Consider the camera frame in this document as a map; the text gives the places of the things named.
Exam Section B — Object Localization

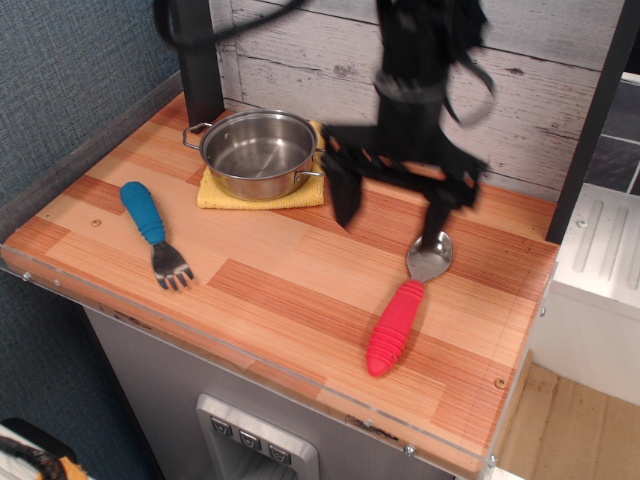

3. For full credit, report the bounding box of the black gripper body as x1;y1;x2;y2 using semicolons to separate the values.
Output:
322;84;486;205

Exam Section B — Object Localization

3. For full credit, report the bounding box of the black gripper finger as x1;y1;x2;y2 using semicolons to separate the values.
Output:
324;162;362;228
422;193;455;250

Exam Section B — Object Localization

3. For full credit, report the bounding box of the red handled metal spoon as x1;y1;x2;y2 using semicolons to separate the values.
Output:
365;231;453;377

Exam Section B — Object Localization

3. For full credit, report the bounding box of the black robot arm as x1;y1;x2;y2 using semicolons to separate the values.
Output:
322;1;493;250

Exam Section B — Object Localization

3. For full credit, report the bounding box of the stainless steel pot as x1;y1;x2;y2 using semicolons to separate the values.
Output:
182;109;325;201

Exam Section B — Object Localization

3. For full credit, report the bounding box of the yellow cloth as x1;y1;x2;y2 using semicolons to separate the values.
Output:
183;110;325;210

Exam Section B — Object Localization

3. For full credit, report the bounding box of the white toy sink unit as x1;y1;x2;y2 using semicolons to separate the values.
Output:
527;72;640;406

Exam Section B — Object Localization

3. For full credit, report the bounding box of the silver dispenser panel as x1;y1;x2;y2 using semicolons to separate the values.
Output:
196;394;320;479

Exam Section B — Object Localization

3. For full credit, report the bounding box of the orange black object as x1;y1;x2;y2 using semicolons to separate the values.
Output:
1;436;90;480

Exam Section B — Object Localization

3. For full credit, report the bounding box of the dark right post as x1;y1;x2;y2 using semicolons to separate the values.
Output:
545;0;639;244

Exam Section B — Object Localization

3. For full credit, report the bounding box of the dark post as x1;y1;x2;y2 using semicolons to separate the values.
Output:
545;0;639;244
171;0;225;126

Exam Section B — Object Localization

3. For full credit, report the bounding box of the dark left post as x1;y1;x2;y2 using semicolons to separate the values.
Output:
171;0;225;126

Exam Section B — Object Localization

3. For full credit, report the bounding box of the blue handled metal fork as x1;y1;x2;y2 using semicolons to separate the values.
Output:
120;181;194;291

